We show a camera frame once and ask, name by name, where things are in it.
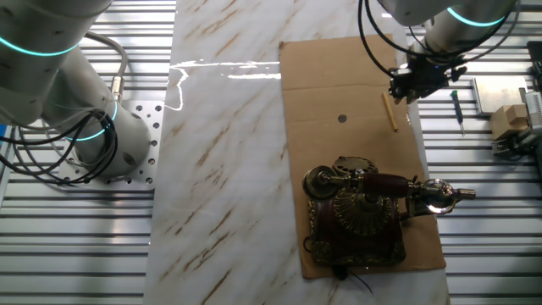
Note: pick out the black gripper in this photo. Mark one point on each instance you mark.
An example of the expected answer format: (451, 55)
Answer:
(427, 78)

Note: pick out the light wooden stick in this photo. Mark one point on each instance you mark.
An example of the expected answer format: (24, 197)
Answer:
(390, 112)

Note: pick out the white Flexiv robot arm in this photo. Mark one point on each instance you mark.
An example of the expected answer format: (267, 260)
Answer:
(42, 34)

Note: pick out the brass and red phone handset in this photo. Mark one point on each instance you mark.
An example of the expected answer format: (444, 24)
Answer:
(385, 184)

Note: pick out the red and brass rotary phone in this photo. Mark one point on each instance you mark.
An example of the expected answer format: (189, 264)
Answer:
(360, 237)

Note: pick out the green capped black screwdriver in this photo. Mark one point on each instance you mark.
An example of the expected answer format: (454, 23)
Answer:
(457, 108)

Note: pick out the flat silver metal box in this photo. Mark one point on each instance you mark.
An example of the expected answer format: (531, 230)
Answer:
(499, 93)

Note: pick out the brown cardboard sheet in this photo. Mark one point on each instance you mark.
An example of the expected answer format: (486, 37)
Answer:
(313, 148)

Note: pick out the small cardboard box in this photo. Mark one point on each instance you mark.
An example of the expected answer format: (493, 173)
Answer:
(508, 120)

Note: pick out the black box device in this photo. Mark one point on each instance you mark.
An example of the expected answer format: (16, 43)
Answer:
(535, 63)

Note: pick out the white marble pattern board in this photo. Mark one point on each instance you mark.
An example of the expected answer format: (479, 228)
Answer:
(220, 169)

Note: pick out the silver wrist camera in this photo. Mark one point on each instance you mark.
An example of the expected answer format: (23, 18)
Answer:
(399, 72)

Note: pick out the small grey camera on bracket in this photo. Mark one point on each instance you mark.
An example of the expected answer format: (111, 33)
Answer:
(506, 146)

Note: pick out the ribbed silver camera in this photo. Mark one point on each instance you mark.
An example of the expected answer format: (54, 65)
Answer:
(534, 108)

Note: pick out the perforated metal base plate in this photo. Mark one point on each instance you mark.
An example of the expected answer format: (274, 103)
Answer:
(148, 112)

